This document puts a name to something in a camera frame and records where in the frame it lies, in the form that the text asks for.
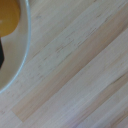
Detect curved yellow food piece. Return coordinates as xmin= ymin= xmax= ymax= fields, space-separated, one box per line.
xmin=0 ymin=0 xmax=22 ymax=38

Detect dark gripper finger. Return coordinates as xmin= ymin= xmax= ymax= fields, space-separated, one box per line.
xmin=0 ymin=37 xmax=5 ymax=69

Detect white ceramic bowl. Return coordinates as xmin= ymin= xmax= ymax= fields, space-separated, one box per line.
xmin=0 ymin=0 xmax=33 ymax=95

